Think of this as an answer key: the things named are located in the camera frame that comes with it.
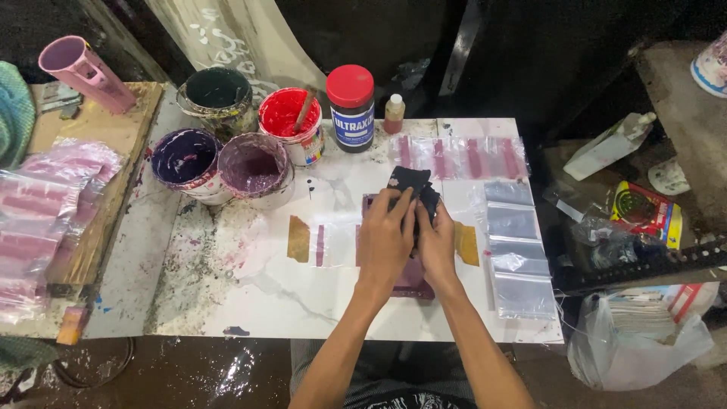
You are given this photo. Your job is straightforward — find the person's right hand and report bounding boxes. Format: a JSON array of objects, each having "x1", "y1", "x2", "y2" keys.
[{"x1": 414, "y1": 199, "x2": 459, "y2": 294}]

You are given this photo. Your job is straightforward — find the person's left hand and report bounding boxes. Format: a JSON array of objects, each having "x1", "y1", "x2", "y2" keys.
[{"x1": 356, "y1": 188, "x2": 419, "y2": 294}]

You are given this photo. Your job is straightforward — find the black cloth rag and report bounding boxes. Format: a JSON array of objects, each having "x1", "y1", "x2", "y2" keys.
[{"x1": 387, "y1": 166, "x2": 442, "y2": 239}]

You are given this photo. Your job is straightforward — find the brown tape piece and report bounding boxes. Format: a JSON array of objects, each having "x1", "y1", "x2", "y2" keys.
[
  {"x1": 454, "y1": 222, "x2": 481, "y2": 267},
  {"x1": 287, "y1": 215, "x2": 311, "y2": 263}
]

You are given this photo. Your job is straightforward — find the pink striped plastic bag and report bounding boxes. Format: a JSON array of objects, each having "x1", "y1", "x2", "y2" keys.
[
  {"x1": 423, "y1": 136, "x2": 460, "y2": 181},
  {"x1": 493, "y1": 136, "x2": 532, "y2": 181},
  {"x1": 456, "y1": 136, "x2": 496, "y2": 181},
  {"x1": 389, "y1": 135, "x2": 426, "y2": 169}
]

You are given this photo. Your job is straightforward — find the purple stained printing block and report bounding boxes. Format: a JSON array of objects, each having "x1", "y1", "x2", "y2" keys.
[{"x1": 361, "y1": 193, "x2": 437, "y2": 300}]

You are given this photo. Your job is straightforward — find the clear bag with purple stripe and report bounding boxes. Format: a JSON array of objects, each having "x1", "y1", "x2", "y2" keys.
[{"x1": 309, "y1": 220, "x2": 364, "y2": 269}]

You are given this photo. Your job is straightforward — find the clear plastic zip bag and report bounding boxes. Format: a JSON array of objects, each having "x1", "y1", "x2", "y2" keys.
[
  {"x1": 484, "y1": 181, "x2": 535, "y2": 207},
  {"x1": 486, "y1": 203, "x2": 540, "y2": 241},
  {"x1": 489, "y1": 237, "x2": 551, "y2": 277},
  {"x1": 492, "y1": 273, "x2": 558, "y2": 320}
]

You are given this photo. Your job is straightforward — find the small brown bottle white cap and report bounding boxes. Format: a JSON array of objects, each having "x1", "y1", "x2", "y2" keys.
[{"x1": 384, "y1": 94, "x2": 406, "y2": 135}]

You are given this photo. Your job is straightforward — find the dark jar with red lid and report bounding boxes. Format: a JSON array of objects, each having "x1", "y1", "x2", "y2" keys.
[{"x1": 326, "y1": 64, "x2": 376, "y2": 154}]

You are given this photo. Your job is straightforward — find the wooden stirring stick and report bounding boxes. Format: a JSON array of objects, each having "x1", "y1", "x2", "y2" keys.
[{"x1": 292, "y1": 88, "x2": 319, "y2": 135}]

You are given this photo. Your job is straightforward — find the light purple paint can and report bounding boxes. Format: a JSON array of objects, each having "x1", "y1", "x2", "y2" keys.
[{"x1": 217, "y1": 132, "x2": 296, "y2": 211}]

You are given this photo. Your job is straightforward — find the red paint can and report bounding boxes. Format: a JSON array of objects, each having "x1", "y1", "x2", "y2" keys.
[{"x1": 258, "y1": 87, "x2": 326, "y2": 167}]

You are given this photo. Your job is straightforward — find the person's striped trousers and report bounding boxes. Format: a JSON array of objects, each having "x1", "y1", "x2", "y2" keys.
[{"x1": 290, "y1": 340, "x2": 479, "y2": 409}]

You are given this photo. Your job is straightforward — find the crumpled dark plastic bag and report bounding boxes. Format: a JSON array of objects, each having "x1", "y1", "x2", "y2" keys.
[{"x1": 570, "y1": 218, "x2": 672, "y2": 271}]

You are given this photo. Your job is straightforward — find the white plastic squeeze bottle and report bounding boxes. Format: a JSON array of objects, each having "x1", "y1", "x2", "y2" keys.
[{"x1": 563, "y1": 112, "x2": 658, "y2": 181}]

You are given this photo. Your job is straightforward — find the dark green paint can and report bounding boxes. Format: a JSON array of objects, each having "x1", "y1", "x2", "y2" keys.
[{"x1": 175, "y1": 67, "x2": 260, "y2": 143}]

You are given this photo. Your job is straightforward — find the dark purple paint can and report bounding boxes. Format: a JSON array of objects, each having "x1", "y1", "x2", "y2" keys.
[{"x1": 150, "y1": 128, "x2": 234, "y2": 206}]

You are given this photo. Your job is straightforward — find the red and yellow carton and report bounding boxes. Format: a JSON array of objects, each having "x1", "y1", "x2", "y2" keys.
[{"x1": 610, "y1": 181, "x2": 684, "y2": 250}]

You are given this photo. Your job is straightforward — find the white sheet with scribbles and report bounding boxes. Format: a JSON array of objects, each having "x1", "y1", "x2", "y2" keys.
[{"x1": 144, "y1": 0, "x2": 328, "y2": 104}]

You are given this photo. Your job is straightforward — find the white stained lid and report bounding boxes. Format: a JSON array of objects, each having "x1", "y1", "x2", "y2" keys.
[{"x1": 648, "y1": 158, "x2": 691, "y2": 196}]

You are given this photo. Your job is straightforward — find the white bag of papers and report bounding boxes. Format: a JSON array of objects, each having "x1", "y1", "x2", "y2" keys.
[{"x1": 567, "y1": 282, "x2": 720, "y2": 393}]

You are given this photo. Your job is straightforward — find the dark wooden shelf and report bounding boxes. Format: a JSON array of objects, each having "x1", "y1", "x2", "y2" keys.
[{"x1": 538, "y1": 39, "x2": 727, "y2": 297}]

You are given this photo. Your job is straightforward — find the wooden board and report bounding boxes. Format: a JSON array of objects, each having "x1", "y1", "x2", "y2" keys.
[{"x1": 28, "y1": 81, "x2": 165, "y2": 286}]

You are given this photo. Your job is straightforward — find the stained white paper cup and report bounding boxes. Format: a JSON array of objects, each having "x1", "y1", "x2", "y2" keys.
[{"x1": 690, "y1": 31, "x2": 727, "y2": 98}]

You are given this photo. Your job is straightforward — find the pink plastic mug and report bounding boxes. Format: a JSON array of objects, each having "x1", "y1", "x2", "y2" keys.
[{"x1": 39, "y1": 35, "x2": 137, "y2": 114}]

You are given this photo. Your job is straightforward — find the orange stained block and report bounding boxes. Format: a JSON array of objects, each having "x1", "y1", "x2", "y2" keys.
[{"x1": 56, "y1": 306, "x2": 89, "y2": 346}]

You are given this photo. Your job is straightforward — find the grey metal piece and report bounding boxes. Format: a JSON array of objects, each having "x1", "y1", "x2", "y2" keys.
[{"x1": 40, "y1": 82, "x2": 84, "y2": 120}]

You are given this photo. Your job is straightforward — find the pile of pink printed bags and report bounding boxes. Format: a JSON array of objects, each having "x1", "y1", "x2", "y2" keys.
[{"x1": 0, "y1": 139, "x2": 126, "y2": 325}]

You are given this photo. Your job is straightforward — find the teal knitted cloth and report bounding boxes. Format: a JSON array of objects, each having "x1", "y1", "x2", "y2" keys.
[{"x1": 0, "y1": 61, "x2": 36, "y2": 170}]

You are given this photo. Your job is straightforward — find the black wire ring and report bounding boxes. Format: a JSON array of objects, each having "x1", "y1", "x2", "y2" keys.
[{"x1": 53, "y1": 336, "x2": 136, "y2": 390}]

